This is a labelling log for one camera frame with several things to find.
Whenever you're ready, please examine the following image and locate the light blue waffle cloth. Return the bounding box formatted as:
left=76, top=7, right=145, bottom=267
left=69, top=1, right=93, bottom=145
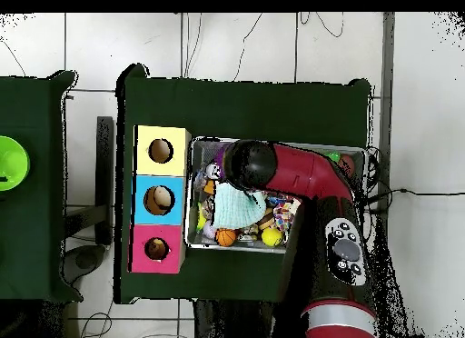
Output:
left=211, top=181, right=268, bottom=231

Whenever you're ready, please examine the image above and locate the shallow mesh bin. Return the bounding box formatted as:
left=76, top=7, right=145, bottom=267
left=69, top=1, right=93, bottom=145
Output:
left=183, top=135, right=368, bottom=258

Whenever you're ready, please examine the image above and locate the wooden box with three holes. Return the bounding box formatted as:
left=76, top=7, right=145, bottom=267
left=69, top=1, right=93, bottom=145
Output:
left=127, top=124, right=193, bottom=274

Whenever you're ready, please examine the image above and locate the white toy baseball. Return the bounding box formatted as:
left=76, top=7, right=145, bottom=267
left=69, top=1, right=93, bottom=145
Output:
left=202, top=221, right=218, bottom=241

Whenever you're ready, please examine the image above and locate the orange toy basketball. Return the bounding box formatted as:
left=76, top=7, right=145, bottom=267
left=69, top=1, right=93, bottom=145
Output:
left=214, top=227, right=238, bottom=247

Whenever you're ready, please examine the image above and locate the dark green table cloth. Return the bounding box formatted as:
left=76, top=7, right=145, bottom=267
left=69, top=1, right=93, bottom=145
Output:
left=0, top=69, right=85, bottom=303
left=114, top=63, right=372, bottom=312

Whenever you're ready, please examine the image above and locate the black stand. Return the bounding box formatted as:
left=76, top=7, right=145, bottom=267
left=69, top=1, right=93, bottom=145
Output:
left=64, top=115, right=115, bottom=244

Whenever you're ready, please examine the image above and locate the grey rounded floor object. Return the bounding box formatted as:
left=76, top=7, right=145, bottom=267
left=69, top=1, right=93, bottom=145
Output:
left=59, top=244, right=107, bottom=285

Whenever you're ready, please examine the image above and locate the lime green bowl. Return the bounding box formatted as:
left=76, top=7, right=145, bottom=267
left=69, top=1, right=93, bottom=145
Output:
left=0, top=134, right=31, bottom=193

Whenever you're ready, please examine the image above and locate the multicolour rope toy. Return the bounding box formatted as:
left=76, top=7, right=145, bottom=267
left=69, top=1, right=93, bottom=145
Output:
left=272, top=201, right=302, bottom=233

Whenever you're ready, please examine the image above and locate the black cable with plug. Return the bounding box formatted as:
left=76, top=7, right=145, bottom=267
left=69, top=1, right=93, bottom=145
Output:
left=364, top=144, right=465, bottom=215

